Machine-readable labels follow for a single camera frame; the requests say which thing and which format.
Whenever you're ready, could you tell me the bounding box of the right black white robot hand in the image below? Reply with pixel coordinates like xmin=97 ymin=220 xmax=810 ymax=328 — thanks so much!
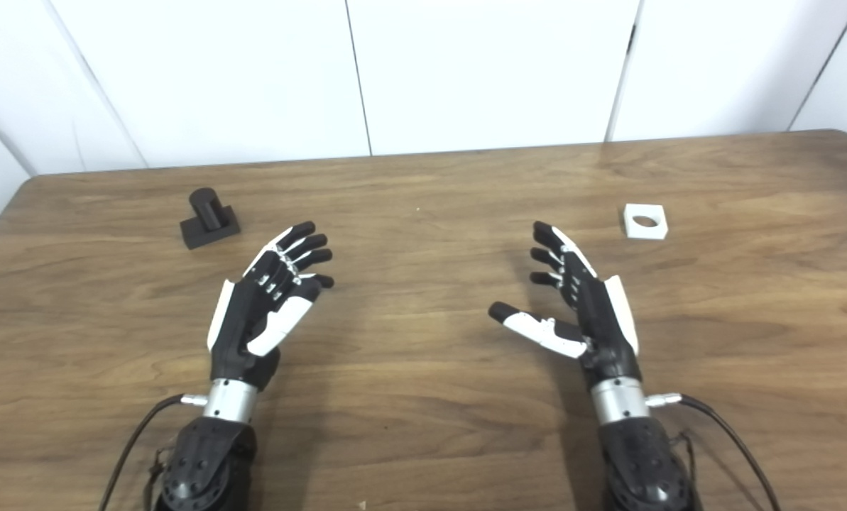
xmin=488 ymin=221 xmax=642 ymax=390

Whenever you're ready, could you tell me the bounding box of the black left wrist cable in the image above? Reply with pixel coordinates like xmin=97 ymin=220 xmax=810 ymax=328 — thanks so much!
xmin=99 ymin=394 xmax=208 ymax=511

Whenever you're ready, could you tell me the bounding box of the black peg with square base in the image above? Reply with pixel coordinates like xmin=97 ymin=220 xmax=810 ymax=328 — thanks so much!
xmin=180 ymin=187 xmax=241 ymax=250

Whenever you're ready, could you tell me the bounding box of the white square piece with hole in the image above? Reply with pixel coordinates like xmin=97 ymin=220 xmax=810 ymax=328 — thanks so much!
xmin=621 ymin=204 xmax=670 ymax=241

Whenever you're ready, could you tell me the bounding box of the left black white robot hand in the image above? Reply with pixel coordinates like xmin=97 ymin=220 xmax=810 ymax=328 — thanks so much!
xmin=207 ymin=221 xmax=335 ymax=391

